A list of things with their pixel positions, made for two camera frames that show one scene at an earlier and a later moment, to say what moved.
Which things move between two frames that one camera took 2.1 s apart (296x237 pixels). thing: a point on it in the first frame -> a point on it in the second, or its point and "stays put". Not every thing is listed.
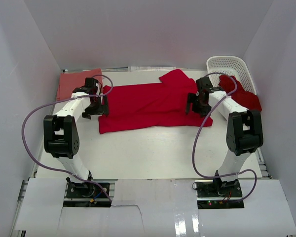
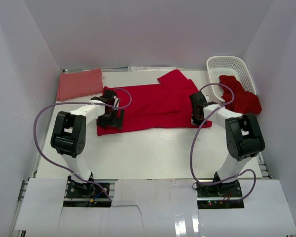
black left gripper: [102, 109] -> [114, 122]
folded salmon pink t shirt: [69, 81] stays put
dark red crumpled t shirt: [249, 99] stays put
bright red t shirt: [163, 104] stays put
